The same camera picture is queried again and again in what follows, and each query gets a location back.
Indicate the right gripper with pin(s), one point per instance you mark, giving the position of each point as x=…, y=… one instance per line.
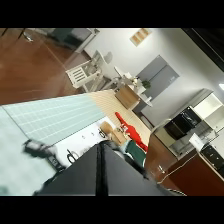
x=38, y=147

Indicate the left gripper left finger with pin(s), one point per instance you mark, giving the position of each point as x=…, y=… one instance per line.
x=76, y=176

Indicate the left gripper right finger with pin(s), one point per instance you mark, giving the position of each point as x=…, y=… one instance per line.
x=123, y=176

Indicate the pale blue shirt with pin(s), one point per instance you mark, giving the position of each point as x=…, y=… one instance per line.
x=16, y=160

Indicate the green garment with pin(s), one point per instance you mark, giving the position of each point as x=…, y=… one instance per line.
x=136, y=152

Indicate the white garment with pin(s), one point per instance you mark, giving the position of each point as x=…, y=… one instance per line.
x=85, y=135

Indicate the red garment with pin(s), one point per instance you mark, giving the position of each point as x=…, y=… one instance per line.
x=133, y=133

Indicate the white chair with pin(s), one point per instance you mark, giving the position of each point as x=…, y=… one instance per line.
x=85, y=73

